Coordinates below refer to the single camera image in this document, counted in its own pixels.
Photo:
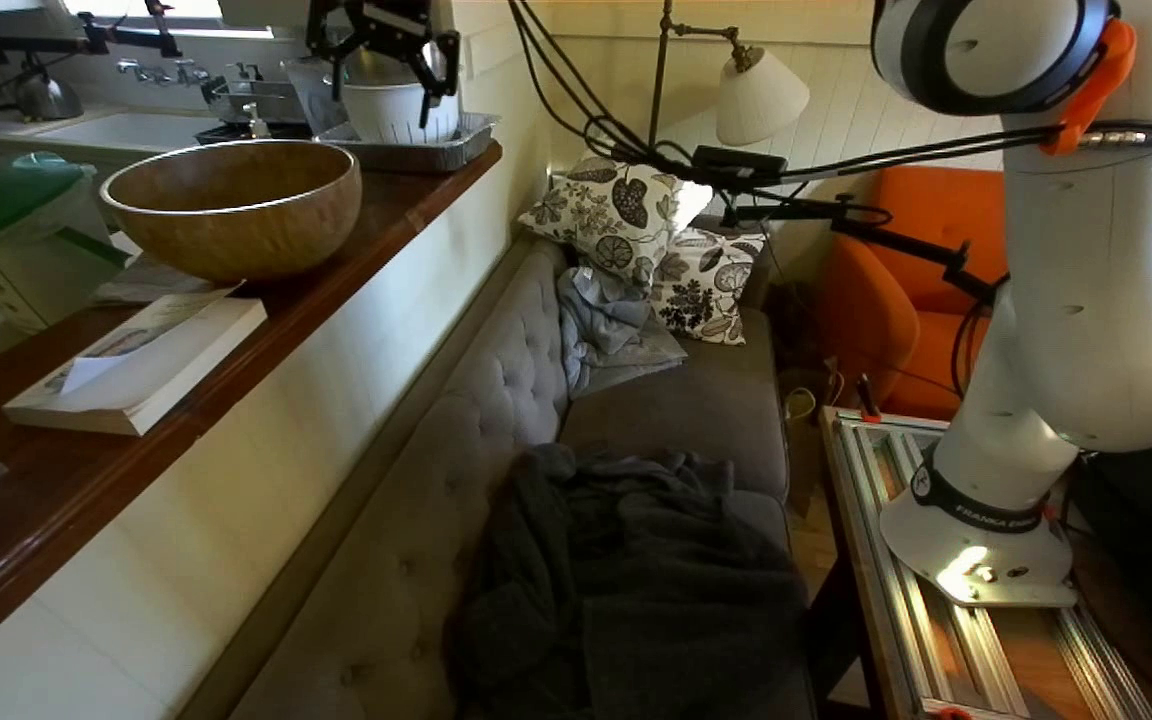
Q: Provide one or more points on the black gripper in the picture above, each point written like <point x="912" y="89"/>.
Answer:
<point x="382" y="17"/>

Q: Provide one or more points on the large wooden bowl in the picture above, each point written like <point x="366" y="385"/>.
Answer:
<point x="228" y="222"/>

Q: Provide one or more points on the plastic storage bin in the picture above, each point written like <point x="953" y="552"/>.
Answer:
<point x="2" y="203"/>

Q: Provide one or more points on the white kitchen counter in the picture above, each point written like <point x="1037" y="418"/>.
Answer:
<point x="69" y="128"/>

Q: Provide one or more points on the white flat box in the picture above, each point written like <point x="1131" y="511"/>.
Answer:
<point x="138" y="367"/>

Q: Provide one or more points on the metal baking tray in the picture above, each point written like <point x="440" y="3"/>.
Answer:
<point x="462" y="144"/>

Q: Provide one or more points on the orange armchair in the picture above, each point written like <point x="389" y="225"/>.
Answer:
<point x="897" y="306"/>

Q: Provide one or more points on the grey tufted sofa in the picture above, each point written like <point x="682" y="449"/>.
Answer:
<point x="682" y="415"/>

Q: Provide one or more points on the floral patterned throw pillow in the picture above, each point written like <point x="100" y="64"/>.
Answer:
<point x="709" y="284"/>
<point x="609" y="215"/>

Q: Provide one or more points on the dark wooden shelf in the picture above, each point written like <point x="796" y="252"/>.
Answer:
<point x="69" y="492"/>

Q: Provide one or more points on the dark grey blanket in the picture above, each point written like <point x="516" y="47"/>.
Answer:
<point x="631" y="602"/>

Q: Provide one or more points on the aluminium frame robot table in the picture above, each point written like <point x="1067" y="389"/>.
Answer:
<point x="948" y="655"/>

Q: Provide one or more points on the white shade floor lamp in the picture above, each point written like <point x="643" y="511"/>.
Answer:
<point x="763" y="101"/>

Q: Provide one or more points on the dark kettle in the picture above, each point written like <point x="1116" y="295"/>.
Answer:
<point x="49" y="94"/>

